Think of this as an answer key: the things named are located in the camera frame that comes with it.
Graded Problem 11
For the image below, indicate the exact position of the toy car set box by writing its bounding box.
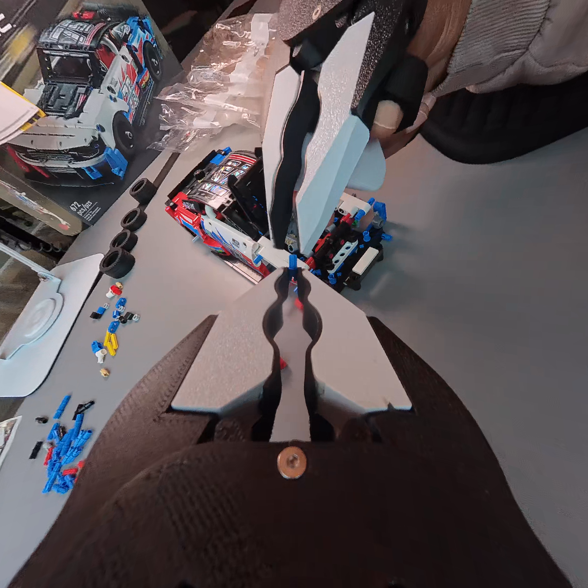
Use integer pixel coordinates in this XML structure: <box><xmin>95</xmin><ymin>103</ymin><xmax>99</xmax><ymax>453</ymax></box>
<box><xmin>0</xmin><ymin>0</ymin><xmax>183</xmax><ymax>231</ymax></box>

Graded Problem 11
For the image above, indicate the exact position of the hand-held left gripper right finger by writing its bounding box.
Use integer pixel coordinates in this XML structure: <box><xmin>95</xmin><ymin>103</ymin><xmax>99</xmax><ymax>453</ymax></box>
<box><xmin>295</xmin><ymin>269</ymin><xmax>414</xmax><ymax>415</ymax></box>

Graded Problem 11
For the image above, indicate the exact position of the holographic sticker sheet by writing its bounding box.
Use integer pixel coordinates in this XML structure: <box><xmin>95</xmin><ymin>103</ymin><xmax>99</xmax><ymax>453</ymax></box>
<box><xmin>0</xmin><ymin>416</ymin><xmax>23</xmax><ymax>469</ymax></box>

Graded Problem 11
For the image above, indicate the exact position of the red brick assembly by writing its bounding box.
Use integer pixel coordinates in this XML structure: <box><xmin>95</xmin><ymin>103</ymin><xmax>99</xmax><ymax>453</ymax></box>
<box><xmin>277</xmin><ymin>295</ymin><xmax>306</xmax><ymax>371</ymax></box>

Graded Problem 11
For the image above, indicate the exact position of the pile of blue brick pins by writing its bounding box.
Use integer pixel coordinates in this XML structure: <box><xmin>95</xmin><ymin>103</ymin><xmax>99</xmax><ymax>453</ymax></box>
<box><xmin>30</xmin><ymin>394</ymin><xmax>95</xmax><ymax>495</ymax></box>

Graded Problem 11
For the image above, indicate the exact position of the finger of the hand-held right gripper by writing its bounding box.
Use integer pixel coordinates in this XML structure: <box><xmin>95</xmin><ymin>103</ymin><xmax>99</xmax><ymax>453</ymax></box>
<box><xmin>261</xmin><ymin>63</ymin><xmax>321</xmax><ymax>249</ymax></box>
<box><xmin>295</xmin><ymin>10</ymin><xmax>376</xmax><ymax>258</ymax></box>

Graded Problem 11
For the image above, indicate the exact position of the person's right forearm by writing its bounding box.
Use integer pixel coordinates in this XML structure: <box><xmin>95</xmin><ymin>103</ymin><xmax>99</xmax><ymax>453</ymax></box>
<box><xmin>443</xmin><ymin>0</ymin><xmax>588</xmax><ymax>95</ymax></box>

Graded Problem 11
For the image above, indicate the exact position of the person's right hand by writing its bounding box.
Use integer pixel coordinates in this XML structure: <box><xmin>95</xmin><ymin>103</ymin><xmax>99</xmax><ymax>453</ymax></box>
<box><xmin>372</xmin><ymin>0</ymin><xmax>466</xmax><ymax>135</ymax></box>

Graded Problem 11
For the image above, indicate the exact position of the black toy tire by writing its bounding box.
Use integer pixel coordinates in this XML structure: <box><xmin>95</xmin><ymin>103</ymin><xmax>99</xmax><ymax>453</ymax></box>
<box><xmin>129</xmin><ymin>178</ymin><xmax>155</xmax><ymax>205</ymax></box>
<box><xmin>110</xmin><ymin>229</ymin><xmax>139</xmax><ymax>253</ymax></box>
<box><xmin>100</xmin><ymin>248</ymin><xmax>137</xmax><ymax>279</ymax></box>
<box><xmin>120</xmin><ymin>207</ymin><xmax>148</xmax><ymax>232</ymax></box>

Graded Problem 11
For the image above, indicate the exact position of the toy brick race car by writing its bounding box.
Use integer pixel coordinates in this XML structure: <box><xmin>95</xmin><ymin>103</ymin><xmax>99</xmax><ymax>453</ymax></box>
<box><xmin>165</xmin><ymin>147</ymin><xmax>394</xmax><ymax>293</ymax></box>

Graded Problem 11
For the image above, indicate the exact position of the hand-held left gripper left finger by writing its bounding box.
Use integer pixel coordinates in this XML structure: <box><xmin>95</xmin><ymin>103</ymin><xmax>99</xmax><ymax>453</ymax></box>
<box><xmin>170</xmin><ymin>269</ymin><xmax>290</xmax><ymax>416</ymax></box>

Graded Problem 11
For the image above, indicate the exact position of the grey desk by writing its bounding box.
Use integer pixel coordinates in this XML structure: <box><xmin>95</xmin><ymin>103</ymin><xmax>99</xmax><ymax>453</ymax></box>
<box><xmin>0</xmin><ymin>28</ymin><xmax>588</xmax><ymax>588</ymax></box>

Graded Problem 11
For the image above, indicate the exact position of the cluster of blue black bricks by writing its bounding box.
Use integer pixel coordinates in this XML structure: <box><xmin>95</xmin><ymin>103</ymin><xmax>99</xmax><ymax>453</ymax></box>
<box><xmin>89</xmin><ymin>298</ymin><xmax>141</xmax><ymax>354</ymax></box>

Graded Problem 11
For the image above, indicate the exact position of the brick instruction booklet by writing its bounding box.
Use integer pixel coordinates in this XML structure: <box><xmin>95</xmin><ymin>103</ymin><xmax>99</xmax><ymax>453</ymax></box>
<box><xmin>0</xmin><ymin>83</ymin><xmax>47</xmax><ymax>146</ymax></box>

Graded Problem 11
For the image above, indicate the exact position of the white monitor stand base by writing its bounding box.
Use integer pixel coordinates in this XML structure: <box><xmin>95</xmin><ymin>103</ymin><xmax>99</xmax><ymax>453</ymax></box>
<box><xmin>0</xmin><ymin>243</ymin><xmax>104</xmax><ymax>398</ymax></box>

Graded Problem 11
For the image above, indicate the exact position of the clear plastic bag pile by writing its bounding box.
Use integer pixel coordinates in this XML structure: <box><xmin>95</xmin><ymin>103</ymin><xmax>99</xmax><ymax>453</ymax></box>
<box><xmin>156</xmin><ymin>14</ymin><xmax>286</xmax><ymax>155</ymax></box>

